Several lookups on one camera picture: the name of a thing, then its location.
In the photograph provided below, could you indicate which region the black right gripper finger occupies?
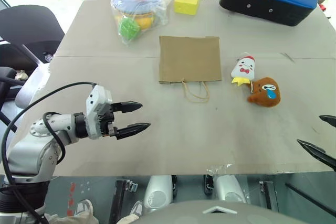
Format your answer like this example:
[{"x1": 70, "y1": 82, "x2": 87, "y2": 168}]
[
  {"x1": 297, "y1": 138, "x2": 336, "y2": 171},
  {"x1": 319, "y1": 114, "x2": 336, "y2": 128}
]

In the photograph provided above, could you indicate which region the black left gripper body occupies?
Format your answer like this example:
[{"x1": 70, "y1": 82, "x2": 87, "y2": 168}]
[{"x1": 96, "y1": 102, "x2": 119, "y2": 138}]

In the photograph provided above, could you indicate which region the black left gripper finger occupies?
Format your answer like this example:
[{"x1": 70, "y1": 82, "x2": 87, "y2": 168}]
[
  {"x1": 114, "y1": 122, "x2": 151, "y2": 141},
  {"x1": 110, "y1": 101, "x2": 143, "y2": 115}
]

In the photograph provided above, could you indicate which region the brown paper bag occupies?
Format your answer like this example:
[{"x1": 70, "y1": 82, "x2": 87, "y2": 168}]
[{"x1": 158, "y1": 35, "x2": 223, "y2": 103}]

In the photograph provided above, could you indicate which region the clear plastic bag of toys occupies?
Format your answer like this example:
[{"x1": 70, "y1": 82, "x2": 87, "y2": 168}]
[{"x1": 110, "y1": 0, "x2": 179, "y2": 46}]

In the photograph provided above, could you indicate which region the silver left robot leg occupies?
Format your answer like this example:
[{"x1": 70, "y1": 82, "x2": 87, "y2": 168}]
[{"x1": 143, "y1": 174, "x2": 174, "y2": 216}]

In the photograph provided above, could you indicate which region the silver robot leg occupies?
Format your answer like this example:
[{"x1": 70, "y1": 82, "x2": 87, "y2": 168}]
[
  {"x1": 143, "y1": 174, "x2": 174, "y2": 216},
  {"x1": 213, "y1": 174, "x2": 247, "y2": 204}
]

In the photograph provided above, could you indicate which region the brown crying plush toy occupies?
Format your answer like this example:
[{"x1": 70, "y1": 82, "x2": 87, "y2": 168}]
[{"x1": 247, "y1": 77, "x2": 282, "y2": 108}]

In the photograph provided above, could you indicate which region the white sneaker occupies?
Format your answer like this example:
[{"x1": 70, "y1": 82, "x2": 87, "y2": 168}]
[
  {"x1": 130, "y1": 200, "x2": 144, "y2": 217},
  {"x1": 74, "y1": 199, "x2": 94, "y2": 217}
]

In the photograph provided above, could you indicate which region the silver right robot leg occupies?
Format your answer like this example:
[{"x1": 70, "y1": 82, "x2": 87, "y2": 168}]
[{"x1": 213, "y1": 174, "x2": 247, "y2": 204}]

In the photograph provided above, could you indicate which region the white plush toy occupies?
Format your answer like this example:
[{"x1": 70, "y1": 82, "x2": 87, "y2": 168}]
[{"x1": 230, "y1": 51, "x2": 257, "y2": 87}]

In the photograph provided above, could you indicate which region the silver robot torso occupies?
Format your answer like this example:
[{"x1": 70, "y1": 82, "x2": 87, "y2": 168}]
[{"x1": 125, "y1": 199, "x2": 336, "y2": 224}]

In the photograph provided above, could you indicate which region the black office chair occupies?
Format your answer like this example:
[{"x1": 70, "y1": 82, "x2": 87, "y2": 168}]
[{"x1": 0, "y1": 4, "x2": 66, "y2": 109}]

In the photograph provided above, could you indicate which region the yellow cheese block toy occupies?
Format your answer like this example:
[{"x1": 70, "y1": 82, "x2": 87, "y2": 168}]
[{"x1": 174, "y1": 0, "x2": 201, "y2": 16}]

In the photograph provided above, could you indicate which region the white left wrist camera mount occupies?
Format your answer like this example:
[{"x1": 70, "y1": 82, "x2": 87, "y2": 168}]
[{"x1": 85, "y1": 84, "x2": 113, "y2": 140}]

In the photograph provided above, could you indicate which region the black table leg frame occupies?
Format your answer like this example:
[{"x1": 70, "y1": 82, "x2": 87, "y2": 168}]
[
  {"x1": 258, "y1": 181, "x2": 279, "y2": 211},
  {"x1": 109, "y1": 179, "x2": 139, "y2": 224}
]

